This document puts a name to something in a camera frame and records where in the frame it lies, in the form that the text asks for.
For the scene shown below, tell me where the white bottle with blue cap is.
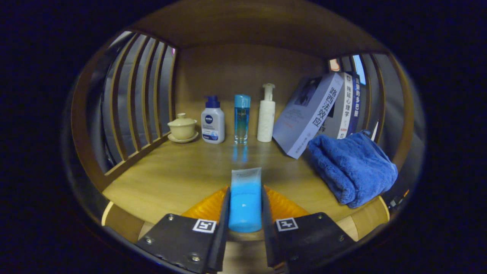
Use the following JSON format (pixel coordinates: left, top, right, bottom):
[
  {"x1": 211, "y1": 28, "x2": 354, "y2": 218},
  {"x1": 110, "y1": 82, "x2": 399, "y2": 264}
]
[{"x1": 201, "y1": 95, "x2": 225, "y2": 144}]

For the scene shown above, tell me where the blue folded towel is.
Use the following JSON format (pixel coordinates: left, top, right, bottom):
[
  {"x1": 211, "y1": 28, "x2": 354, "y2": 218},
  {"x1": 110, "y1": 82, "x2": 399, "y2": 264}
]
[{"x1": 307, "y1": 130, "x2": 398, "y2": 209}]

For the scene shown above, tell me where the wooden countertop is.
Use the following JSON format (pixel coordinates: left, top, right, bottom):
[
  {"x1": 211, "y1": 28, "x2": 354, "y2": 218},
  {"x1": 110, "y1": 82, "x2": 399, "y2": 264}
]
[{"x1": 101, "y1": 133, "x2": 390, "y2": 244}]

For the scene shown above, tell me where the clear blue bottle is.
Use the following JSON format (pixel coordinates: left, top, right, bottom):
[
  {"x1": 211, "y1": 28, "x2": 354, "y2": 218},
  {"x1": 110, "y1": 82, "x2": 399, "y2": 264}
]
[{"x1": 234, "y1": 94, "x2": 251, "y2": 144}]

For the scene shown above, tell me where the wooden cabinet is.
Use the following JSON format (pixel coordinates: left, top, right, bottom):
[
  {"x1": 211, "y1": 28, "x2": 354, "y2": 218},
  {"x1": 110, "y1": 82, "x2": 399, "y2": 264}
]
[{"x1": 70, "y1": 0, "x2": 417, "y2": 244}]

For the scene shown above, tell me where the white pump bottle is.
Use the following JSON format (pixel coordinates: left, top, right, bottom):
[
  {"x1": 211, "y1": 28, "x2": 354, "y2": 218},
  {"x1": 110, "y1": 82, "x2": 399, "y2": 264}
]
[{"x1": 257, "y1": 83, "x2": 276, "y2": 143}]

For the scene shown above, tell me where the cream lidded tea cup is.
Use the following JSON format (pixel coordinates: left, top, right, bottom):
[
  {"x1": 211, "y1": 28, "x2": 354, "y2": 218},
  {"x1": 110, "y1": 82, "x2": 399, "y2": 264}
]
[{"x1": 167, "y1": 113, "x2": 199, "y2": 143}]

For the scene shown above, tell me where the blue squeeze tube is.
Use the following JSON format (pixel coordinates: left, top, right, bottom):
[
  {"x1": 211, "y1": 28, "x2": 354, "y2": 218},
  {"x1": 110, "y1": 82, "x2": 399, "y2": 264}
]
[{"x1": 228, "y1": 167, "x2": 263, "y2": 233}]

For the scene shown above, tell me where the lavender leaning book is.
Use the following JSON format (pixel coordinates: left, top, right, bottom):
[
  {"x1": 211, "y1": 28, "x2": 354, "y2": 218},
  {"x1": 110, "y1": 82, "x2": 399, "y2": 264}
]
[{"x1": 272, "y1": 72, "x2": 344, "y2": 159}]

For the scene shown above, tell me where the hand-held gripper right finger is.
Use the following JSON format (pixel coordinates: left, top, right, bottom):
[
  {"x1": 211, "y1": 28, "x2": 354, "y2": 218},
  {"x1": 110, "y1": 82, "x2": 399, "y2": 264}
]
[{"x1": 261, "y1": 185, "x2": 356, "y2": 274}]

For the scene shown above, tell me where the white spine book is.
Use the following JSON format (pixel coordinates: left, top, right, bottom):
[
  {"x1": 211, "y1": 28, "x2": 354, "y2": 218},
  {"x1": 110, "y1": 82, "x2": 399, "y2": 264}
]
[{"x1": 327, "y1": 72, "x2": 352, "y2": 139}]

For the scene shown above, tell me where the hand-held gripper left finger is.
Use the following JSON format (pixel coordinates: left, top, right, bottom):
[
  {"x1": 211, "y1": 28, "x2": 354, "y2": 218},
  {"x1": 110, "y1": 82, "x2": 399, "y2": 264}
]
[{"x1": 136, "y1": 186, "x2": 231, "y2": 274}]

